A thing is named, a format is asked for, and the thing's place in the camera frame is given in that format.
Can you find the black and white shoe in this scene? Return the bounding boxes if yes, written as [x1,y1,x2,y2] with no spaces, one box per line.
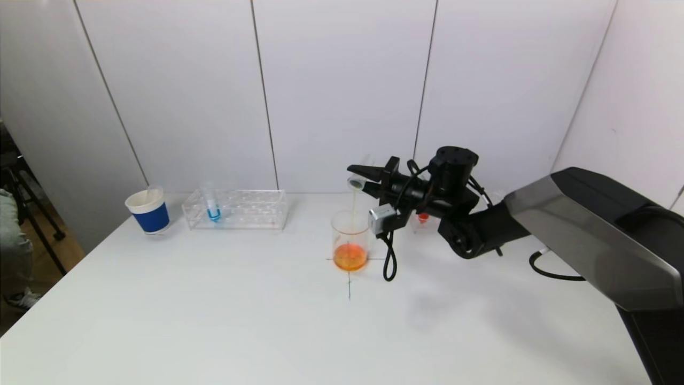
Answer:
[5,289,42,312]

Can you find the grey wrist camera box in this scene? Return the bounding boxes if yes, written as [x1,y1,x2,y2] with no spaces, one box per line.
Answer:
[368,204,398,236]

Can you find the test tube with blue liquid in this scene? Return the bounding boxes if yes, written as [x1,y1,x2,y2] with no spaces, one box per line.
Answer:
[200,182,223,224]

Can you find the white paper cup blue band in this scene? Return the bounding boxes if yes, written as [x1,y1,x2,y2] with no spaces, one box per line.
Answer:
[125,188,170,236]

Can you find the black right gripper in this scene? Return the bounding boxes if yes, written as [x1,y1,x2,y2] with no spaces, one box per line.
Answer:
[346,156,429,206]

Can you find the black metal stand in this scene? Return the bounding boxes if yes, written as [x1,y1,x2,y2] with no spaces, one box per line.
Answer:
[0,120,68,278]

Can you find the thick black base cable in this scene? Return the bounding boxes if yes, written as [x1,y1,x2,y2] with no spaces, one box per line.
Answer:
[528,249,587,282]

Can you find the looped black camera cable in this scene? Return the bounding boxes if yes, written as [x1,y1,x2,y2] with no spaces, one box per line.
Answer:
[382,231,399,282]

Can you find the test tube with yellow liquid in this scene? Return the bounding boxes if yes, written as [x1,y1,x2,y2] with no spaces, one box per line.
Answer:
[347,154,373,192]

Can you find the clear glass beaker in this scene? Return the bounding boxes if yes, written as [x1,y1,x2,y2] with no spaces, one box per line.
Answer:
[331,211,371,272]

